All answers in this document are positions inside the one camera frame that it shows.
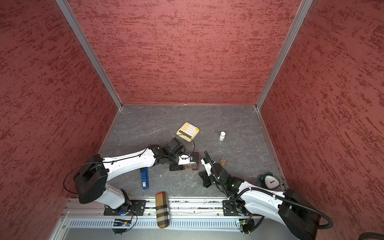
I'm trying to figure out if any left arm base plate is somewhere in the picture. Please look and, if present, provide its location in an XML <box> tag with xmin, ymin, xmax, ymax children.
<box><xmin>104</xmin><ymin>200</ymin><xmax>147</xmax><ymax>216</ymax></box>

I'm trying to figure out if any circuit board with wires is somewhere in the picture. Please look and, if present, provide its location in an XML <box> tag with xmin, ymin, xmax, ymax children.
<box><xmin>239</xmin><ymin>214</ymin><xmax>265</xmax><ymax>235</ymax></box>
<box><xmin>112</xmin><ymin>207</ymin><xmax>138</xmax><ymax>235</ymax></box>

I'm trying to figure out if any plaid glasses case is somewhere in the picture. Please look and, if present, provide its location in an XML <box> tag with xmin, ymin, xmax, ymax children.
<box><xmin>156</xmin><ymin>192</ymin><xmax>170</xmax><ymax>229</ymax></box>

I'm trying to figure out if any clear amber pill bottle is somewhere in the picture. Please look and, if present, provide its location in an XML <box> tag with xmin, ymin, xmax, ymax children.
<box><xmin>186</xmin><ymin>162</ymin><xmax>198</xmax><ymax>170</ymax></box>

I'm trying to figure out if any aluminium front rail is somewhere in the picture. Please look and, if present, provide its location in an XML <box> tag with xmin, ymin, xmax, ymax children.
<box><xmin>50</xmin><ymin>197</ymin><xmax>296</xmax><ymax>240</ymax></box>

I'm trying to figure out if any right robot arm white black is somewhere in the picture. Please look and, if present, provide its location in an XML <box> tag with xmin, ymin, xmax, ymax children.
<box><xmin>199</xmin><ymin>159</ymin><xmax>321</xmax><ymax>240</ymax></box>

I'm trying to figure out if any brown weekly pill organizer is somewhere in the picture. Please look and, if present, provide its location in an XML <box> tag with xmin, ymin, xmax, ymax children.
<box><xmin>189</xmin><ymin>152</ymin><xmax>200</xmax><ymax>171</ymax></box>

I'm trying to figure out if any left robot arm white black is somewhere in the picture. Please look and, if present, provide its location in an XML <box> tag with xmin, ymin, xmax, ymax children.
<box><xmin>74</xmin><ymin>138</ymin><xmax>190</xmax><ymax>213</ymax></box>

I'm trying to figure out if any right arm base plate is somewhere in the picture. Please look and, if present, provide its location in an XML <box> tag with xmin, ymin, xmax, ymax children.
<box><xmin>222</xmin><ymin>200</ymin><xmax>250</xmax><ymax>216</ymax></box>

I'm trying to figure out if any yellow calculator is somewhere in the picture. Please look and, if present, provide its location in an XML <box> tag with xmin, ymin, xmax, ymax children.
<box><xmin>177</xmin><ymin>122</ymin><xmax>200</xmax><ymax>142</ymax></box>

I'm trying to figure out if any left corner aluminium profile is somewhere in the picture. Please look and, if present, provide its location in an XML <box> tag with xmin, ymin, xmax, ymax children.
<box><xmin>56</xmin><ymin>0</ymin><xmax>124</xmax><ymax>111</ymax></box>

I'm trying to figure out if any corner aluminium profile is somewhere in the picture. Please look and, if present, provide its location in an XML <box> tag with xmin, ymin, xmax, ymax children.
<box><xmin>255</xmin><ymin>0</ymin><xmax>314</xmax><ymax>110</ymax></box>
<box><xmin>56</xmin><ymin>0</ymin><xmax>124</xmax><ymax>111</ymax></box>

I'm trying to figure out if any teal alarm clock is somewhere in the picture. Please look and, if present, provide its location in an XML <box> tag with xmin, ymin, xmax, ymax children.
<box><xmin>259</xmin><ymin>172</ymin><xmax>281</xmax><ymax>190</ymax></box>

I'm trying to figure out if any right circuit board with wires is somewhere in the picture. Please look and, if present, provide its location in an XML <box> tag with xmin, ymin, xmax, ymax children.
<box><xmin>239</xmin><ymin>214</ymin><xmax>265</xmax><ymax>235</ymax></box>

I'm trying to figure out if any white pill bottle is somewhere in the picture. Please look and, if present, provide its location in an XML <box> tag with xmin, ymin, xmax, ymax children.
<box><xmin>219</xmin><ymin>131</ymin><xmax>226</xmax><ymax>142</ymax></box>

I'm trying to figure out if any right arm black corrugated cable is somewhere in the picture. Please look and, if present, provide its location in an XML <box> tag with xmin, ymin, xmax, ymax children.
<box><xmin>203</xmin><ymin>150</ymin><xmax>334</xmax><ymax>230</ymax></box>

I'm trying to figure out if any right corner aluminium profile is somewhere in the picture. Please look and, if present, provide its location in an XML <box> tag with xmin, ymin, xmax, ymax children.
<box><xmin>255</xmin><ymin>0</ymin><xmax>314</xmax><ymax>110</ymax></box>

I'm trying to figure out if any left circuit board with wires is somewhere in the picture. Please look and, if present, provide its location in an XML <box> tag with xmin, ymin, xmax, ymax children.
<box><xmin>112</xmin><ymin>207</ymin><xmax>138</xmax><ymax>235</ymax></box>

